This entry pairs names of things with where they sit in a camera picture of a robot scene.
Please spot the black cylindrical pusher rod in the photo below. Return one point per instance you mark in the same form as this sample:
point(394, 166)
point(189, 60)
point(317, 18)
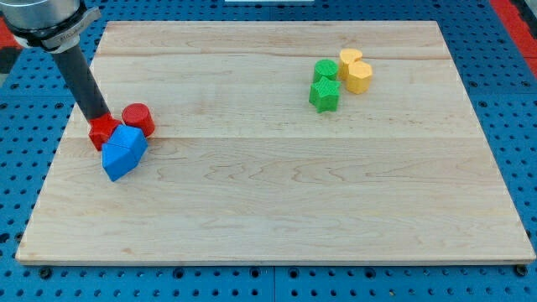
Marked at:
point(78, 77)

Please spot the red star block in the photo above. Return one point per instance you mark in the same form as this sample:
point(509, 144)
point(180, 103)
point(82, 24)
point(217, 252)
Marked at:
point(102, 128)

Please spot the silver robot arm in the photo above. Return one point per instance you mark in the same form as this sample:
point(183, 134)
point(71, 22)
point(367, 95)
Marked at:
point(56, 27)

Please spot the blue cube block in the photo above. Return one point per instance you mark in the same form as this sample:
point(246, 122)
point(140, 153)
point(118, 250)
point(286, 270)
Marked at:
point(123, 151)

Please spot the green star block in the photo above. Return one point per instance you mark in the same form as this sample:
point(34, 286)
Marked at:
point(324, 95)

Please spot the red cylinder block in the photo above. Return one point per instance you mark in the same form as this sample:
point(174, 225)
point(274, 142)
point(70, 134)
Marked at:
point(139, 116)

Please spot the wooden board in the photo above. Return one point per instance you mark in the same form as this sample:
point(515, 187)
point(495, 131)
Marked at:
point(241, 170)

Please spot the green cylinder block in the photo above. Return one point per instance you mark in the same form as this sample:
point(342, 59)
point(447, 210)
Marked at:
point(325, 68)

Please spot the yellow heart block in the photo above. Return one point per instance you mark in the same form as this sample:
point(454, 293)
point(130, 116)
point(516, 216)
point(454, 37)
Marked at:
point(346, 57)

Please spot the yellow hexagon block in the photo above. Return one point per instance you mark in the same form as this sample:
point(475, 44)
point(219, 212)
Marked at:
point(359, 77)

